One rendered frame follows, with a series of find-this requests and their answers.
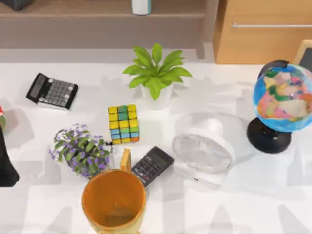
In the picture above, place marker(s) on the blue globe on black stand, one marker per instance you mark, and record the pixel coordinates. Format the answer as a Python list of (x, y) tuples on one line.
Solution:
[(282, 102)]

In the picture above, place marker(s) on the white desk fan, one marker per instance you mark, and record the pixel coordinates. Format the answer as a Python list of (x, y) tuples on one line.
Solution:
[(204, 148)]

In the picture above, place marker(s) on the white and blue bottle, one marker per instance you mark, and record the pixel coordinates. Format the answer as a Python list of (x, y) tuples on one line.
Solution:
[(141, 6)]

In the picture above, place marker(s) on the black calculator with grey keys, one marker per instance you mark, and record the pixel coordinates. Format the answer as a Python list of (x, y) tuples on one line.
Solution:
[(52, 91)]

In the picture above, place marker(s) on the orange mug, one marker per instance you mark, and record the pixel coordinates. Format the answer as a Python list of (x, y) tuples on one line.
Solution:
[(114, 195)]

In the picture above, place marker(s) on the wooden open shelf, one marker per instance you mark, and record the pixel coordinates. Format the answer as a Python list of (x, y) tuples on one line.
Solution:
[(102, 24)]

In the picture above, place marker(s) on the colourful puzzle cube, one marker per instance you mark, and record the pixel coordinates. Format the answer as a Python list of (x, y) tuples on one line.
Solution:
[(123, 124)]

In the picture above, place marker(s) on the purple flowering plant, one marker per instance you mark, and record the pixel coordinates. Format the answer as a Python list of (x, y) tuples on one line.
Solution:
[(81, 151)]

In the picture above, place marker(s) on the black calculator with dark keys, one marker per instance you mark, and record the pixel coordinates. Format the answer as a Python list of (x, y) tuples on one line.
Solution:
[(152, 166)]

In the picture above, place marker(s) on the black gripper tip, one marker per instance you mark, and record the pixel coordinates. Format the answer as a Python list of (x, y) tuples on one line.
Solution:
[(6, 165)]

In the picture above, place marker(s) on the green plant in white pot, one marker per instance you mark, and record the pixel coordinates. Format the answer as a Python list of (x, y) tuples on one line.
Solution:
[(156, 73)]

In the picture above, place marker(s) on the dark box on shelf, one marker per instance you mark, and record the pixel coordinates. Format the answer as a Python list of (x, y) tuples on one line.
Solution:
[(14, 4)]

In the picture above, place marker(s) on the red and green object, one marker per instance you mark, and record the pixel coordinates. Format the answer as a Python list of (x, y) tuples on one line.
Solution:
[(2, 117)]

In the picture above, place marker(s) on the wooden cupboard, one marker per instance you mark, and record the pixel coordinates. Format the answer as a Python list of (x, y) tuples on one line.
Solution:
[(263, 41)]

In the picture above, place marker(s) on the framed blackboard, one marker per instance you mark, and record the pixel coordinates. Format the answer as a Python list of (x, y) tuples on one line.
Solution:
[(305, 54)]

